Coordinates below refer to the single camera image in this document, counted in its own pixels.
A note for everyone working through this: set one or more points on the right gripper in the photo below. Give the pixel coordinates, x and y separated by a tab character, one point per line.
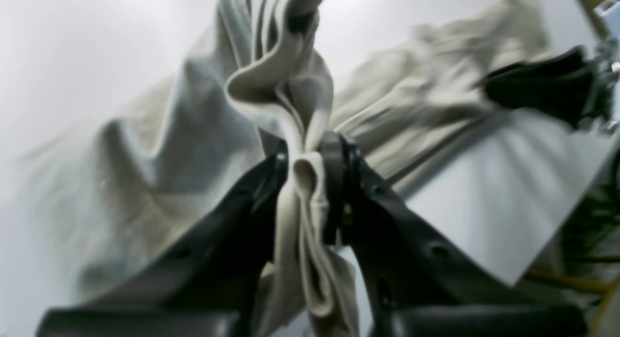
562	86

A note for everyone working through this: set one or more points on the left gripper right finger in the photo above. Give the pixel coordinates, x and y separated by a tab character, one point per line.
419	283

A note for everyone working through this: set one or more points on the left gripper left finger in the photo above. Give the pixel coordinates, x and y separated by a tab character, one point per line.
205	284

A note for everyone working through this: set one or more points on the beige T-shirt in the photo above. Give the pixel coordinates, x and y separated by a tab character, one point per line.
105	199

